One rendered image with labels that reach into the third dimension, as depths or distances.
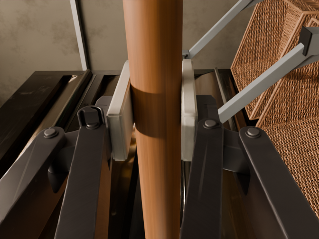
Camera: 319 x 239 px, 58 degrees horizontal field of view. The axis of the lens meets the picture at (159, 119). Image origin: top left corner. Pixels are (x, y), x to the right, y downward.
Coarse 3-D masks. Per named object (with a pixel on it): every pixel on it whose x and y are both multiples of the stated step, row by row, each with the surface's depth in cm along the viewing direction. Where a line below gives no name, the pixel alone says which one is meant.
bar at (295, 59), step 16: (240, 0) 94; (256, 0) 94; (224, 16) 97; (208, 32) 100; (304, 32) 52; (192, 48) 103; (304, 48) 52; (288, 64) 54; (304, 64) 55; (256, 80) 58; (272, 80) 56; (240, 96) 59; (256, 96) 58; (224, 112) 61
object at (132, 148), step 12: (132, 132) 124; (132, 144) 121; (132, 156) 118; (120, 168) 99; (120, 180) 98; (120, 192) 96; (120, 204) 94; (120, 216) 93; (108, 228) 81; (120, 228) 91
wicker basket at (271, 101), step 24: (312, 24) 96; (312, 72) 106; (288, 96) 112; (312, 96) 112; (264, 120) 119; (288, 120) 119; (312, 120) 116; (288, 144) 109; (312, 144) 106; (288, 168) 101; (312, 168) 97; (312, 192) 90
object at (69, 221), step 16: (80, 112) 13; (96, 112) 13; (80, 128) 13; (96, 128) 13; (80, 144) 12; (96, 144) 12; (80, 160) 12; (96, 160) 11; (80, 176) 11; (96, 176) 11; (80, 192) 10; (96, 192) 10; (64, 208) 10; (80, 208) 10; (96, 208) 9; (64, 224) 9; (80, 224) 9; (96, 224) 9
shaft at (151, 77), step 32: (128, 0) 13; (160, 0) 13; (128, 32) 15; (160, 32) 14; (160, 64) 15; (160, 96) 16; (160, 128) 17; (160, 160) 18; (160, 192) 20; (160, 224) 22
